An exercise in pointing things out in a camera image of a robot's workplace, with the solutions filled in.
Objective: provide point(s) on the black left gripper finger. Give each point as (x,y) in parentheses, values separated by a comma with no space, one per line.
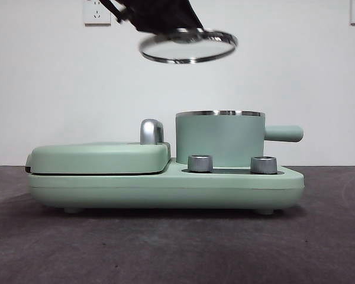
(168,16)

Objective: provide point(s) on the glass pot lid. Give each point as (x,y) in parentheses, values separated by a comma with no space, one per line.
(177,48)

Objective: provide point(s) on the silver control knob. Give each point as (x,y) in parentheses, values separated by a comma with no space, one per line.
(200,164)
(264,165)

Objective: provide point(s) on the mint green breakfast machine base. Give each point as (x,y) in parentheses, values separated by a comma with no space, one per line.
(165,189)

